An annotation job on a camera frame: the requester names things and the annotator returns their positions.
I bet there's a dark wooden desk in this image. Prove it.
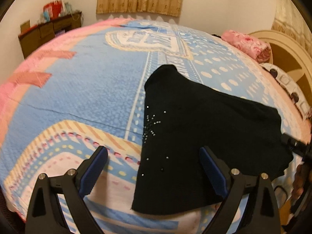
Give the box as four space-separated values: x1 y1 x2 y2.
18 11 82 59

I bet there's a beige wooden headboard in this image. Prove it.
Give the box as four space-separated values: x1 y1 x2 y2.
250 30 311 105

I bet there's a red gift bags pile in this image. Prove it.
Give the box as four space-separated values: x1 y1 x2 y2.
40 0 74 23

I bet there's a blue pink patterned blanket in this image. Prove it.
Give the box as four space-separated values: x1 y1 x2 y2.
1 19 310 233

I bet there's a small cardboard box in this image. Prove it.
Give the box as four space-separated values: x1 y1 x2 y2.
20 20 31 33

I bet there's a black knit garment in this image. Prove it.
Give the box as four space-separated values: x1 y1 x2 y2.
132 65 293 215

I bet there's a pink floral pillow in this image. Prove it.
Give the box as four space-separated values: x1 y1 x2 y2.
221 30 271 63

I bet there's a white grey patterned pillow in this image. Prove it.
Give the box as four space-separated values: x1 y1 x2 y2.
260 63 311 119

